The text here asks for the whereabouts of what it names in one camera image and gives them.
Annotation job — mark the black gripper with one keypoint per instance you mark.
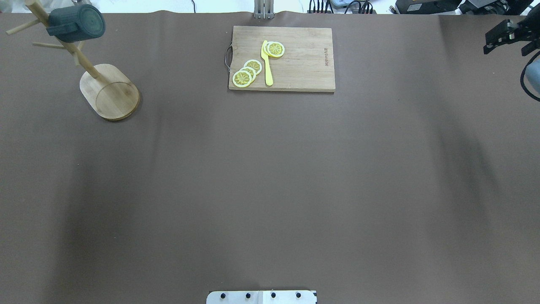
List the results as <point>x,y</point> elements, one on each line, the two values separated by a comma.
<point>499,37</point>

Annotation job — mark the dark teal cup yellow inside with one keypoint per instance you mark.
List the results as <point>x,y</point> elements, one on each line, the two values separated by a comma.
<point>76,23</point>

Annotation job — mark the wooden cup storage rack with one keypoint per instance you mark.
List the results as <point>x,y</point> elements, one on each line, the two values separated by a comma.
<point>109,92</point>

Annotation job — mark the bamboo cutting board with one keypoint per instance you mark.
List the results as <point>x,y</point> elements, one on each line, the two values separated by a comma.
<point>306,66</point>

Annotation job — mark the lemon slice beside knife blade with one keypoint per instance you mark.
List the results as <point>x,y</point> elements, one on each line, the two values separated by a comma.
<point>275,49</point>

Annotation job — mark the lemon slice under knife blade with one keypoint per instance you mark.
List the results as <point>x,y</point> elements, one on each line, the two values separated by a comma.
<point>264,48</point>

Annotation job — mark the yellow plastic knife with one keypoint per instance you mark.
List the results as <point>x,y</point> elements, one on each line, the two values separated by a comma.
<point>267,69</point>

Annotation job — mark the upper overlapping lemon slice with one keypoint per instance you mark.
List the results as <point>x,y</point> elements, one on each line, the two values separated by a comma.
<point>254,64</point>

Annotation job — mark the overlapping lemon slice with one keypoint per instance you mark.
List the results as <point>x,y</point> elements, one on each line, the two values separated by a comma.
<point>254,64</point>
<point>251,71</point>

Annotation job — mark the middle overlapping lemon slice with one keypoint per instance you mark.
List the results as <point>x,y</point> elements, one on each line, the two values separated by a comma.
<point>251,71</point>

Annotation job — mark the aluminium frame post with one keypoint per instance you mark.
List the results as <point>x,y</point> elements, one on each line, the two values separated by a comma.
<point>264,9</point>

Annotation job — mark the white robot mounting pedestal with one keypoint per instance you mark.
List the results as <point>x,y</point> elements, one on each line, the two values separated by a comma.
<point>263,297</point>

